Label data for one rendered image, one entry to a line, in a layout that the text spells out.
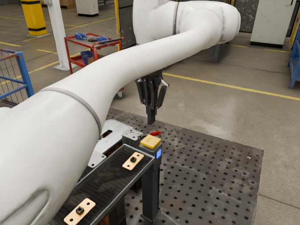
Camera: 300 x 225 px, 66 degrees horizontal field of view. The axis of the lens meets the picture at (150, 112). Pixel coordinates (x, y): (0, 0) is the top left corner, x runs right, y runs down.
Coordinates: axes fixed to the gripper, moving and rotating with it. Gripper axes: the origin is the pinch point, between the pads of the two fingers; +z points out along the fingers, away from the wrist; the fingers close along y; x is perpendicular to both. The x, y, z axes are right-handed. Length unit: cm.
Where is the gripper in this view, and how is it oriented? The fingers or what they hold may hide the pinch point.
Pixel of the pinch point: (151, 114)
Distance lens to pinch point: 84.0
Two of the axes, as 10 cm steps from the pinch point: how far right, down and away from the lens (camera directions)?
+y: -8.3, -2.9, 4.7
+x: -5.5, 4.4, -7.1
